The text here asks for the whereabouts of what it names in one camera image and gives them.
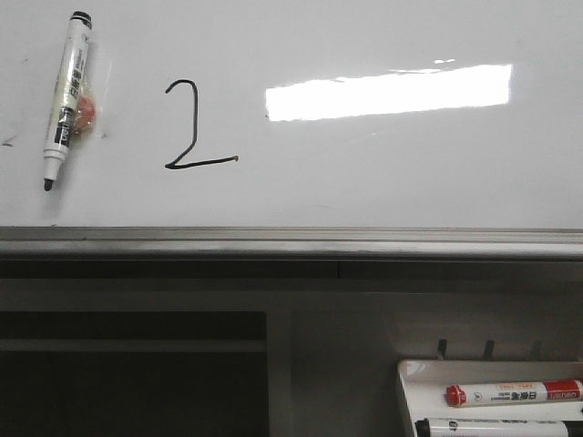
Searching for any black whiteboard marker with magnet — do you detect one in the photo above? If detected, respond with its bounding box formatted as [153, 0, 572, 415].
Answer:
[43, 11, 93, 192]

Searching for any white whiteboard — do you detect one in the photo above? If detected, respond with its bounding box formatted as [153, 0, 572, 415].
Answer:
[1, 1, 582, 229]

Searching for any red capped whiteboard marker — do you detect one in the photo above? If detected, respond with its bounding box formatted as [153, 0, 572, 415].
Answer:
[445, 379, 582, 408]

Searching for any black capped whiteboard marker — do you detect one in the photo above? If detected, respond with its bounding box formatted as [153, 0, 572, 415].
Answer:
[414, 418, 582, 437]

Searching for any white marker tray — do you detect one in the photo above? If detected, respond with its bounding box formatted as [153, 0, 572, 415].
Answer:
[396, 360, 582, 436]

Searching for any aluminium whiteboard frame rail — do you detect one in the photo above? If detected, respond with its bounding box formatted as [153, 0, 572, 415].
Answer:
[1, 226, 582, 261]

